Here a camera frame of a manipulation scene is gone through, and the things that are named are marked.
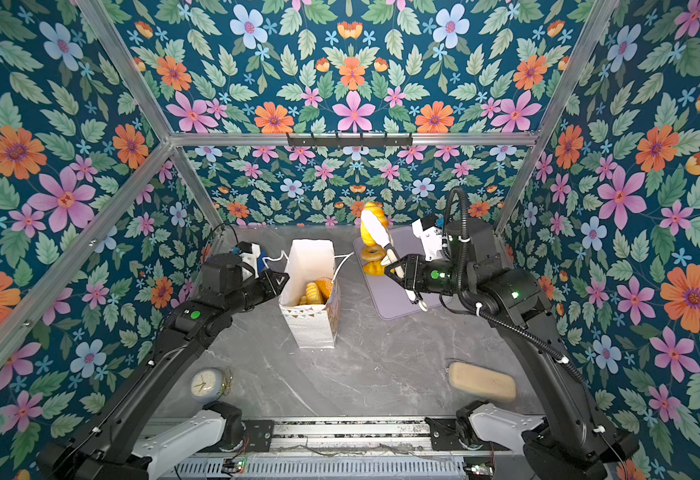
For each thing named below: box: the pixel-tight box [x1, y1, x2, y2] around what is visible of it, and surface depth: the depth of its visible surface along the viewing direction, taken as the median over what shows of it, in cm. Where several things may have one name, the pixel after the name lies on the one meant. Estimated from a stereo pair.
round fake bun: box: [316, 276, 333, 304], surface depth 92 cm
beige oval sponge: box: [449, 362, 517, 402], surface depth 81 cm
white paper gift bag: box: [279, 239, 340, 349], surface depth 82 cm
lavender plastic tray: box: [352, 236, 453, 319], surface depth 55 cm
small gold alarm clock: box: [190, 367, 233, 403], surface depth 80 cm
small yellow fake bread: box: [363, 261, 385, 276], surface depth 106 cm
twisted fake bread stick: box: [305, 282, 322, 305], surface depth 89 cm
